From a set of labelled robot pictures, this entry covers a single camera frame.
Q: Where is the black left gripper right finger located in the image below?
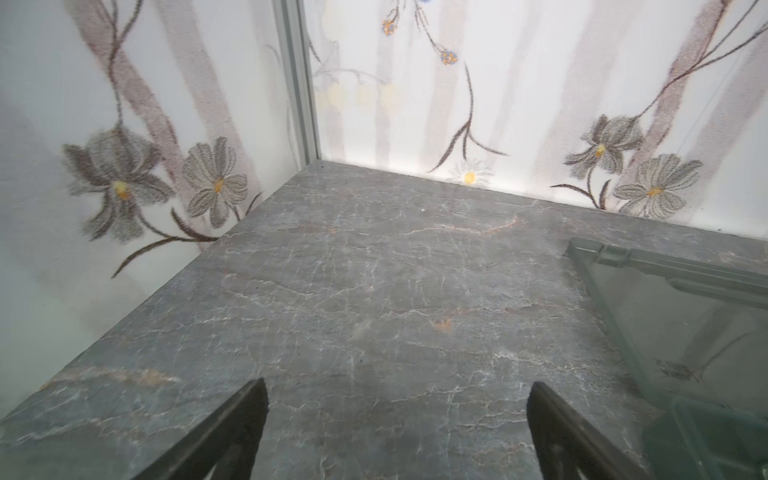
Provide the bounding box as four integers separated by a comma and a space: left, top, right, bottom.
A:
526, 381, 651, 480

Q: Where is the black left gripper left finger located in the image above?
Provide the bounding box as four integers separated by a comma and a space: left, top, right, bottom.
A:
136, 378, 269, 479

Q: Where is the green transparent compartment box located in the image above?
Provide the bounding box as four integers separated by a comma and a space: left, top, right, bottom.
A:
568, 238, 767, 479

